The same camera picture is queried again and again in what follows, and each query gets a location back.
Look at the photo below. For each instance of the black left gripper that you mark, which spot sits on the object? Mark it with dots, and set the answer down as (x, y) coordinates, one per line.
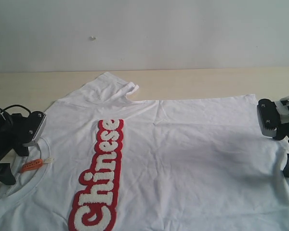
(10, 128)

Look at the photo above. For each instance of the white t-shirt red lettering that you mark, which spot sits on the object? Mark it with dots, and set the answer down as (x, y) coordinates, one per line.
(154, 165)

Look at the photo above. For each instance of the orange size tag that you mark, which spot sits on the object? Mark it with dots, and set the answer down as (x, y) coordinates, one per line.
(35, 164)

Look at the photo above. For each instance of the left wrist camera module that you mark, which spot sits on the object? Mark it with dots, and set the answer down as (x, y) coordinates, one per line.
(32, 128)

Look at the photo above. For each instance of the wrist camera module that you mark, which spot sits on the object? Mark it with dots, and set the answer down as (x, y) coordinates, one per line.
(268, 117)
(32, 128)

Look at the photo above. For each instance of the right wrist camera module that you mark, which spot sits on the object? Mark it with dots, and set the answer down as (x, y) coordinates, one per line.
(268, 117)

